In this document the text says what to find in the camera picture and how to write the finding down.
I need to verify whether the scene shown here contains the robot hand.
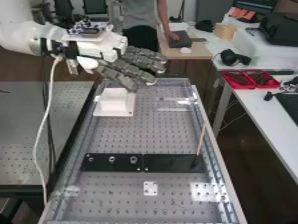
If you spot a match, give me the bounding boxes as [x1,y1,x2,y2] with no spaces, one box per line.
[61,16,168,95]

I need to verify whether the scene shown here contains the person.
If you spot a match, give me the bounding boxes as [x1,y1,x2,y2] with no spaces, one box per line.
[118,0,180,52]

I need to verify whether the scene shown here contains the small white box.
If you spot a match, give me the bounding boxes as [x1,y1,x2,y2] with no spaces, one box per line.
[91,86,137,118]

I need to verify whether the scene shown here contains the black keyboard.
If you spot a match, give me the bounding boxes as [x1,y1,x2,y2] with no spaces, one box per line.
[167,30,192,49]

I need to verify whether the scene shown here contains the white mouse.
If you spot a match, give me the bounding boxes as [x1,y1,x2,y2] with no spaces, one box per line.
[178,46,194,55]

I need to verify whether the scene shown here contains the wooden desk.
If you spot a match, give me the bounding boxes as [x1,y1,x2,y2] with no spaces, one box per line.
[155,19,216,82]

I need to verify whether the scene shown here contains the small wooden box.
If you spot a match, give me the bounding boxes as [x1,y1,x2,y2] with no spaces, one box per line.
[212,22,236,41]

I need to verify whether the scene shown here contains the black headphones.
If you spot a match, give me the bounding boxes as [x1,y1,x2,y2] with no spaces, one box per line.
[219,48,252,67]

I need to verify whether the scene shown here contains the clear box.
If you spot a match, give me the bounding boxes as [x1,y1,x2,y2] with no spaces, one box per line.
[38,77,248,224]

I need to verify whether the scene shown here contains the red tray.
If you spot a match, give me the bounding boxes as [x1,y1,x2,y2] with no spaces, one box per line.
[244,68,282,90]
[220,69,258,90]

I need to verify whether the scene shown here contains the thin stick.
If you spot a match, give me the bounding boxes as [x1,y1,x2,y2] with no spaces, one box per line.
[192,121,208,168]

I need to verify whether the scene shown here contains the black plate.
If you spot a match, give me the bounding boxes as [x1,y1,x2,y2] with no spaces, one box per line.
[81,152,145,174]
[142,153,208,174]

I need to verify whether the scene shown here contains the black bag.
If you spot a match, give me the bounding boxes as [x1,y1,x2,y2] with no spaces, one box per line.
[258,12,298,47]

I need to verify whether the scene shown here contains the white desk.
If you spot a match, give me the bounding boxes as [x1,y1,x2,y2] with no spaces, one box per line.
[194,18,298,186]

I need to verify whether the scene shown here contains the small white square plate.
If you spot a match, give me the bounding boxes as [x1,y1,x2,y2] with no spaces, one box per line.
[141,180,159,197]

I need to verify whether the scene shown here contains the white cable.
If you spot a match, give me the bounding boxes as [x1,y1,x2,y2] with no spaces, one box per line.
[30,54,63,208]

